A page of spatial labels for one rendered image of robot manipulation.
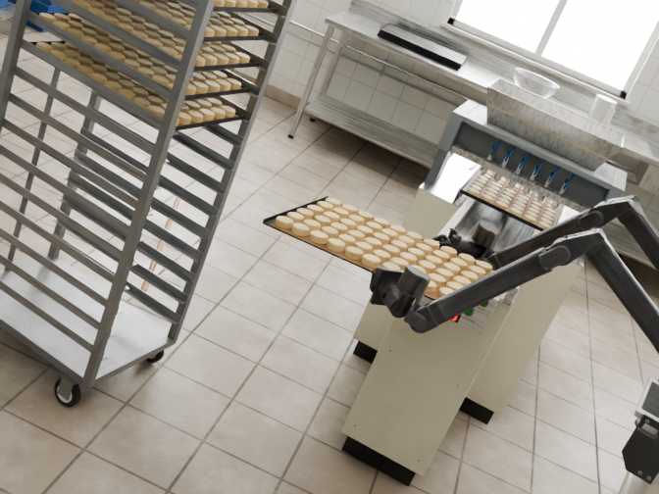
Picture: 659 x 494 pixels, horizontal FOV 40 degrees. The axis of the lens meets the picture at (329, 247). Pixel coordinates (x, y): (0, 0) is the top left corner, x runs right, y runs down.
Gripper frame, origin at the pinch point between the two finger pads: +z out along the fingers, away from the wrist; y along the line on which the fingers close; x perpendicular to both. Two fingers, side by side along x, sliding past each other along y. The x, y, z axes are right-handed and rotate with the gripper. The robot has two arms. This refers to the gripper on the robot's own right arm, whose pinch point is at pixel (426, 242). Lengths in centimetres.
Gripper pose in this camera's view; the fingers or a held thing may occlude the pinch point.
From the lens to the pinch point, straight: 274.9
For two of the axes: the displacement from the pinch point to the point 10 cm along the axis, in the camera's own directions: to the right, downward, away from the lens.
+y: 2.8, -8.9, -3.6
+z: -9.2, -1.4, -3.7
